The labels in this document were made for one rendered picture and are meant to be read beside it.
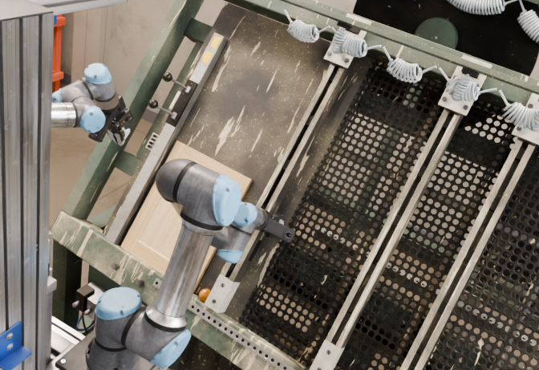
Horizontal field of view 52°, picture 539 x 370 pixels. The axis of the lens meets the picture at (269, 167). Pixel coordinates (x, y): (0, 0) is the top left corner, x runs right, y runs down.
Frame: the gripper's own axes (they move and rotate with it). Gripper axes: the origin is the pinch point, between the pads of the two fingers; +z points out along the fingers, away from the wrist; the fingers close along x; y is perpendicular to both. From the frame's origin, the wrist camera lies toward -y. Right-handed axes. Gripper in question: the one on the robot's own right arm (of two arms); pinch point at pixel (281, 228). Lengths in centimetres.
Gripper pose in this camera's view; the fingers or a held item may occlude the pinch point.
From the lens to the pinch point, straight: 204.4
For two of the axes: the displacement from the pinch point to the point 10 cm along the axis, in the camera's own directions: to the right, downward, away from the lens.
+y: -8.2, -4.2, 3.9
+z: 3.3, 2.1, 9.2
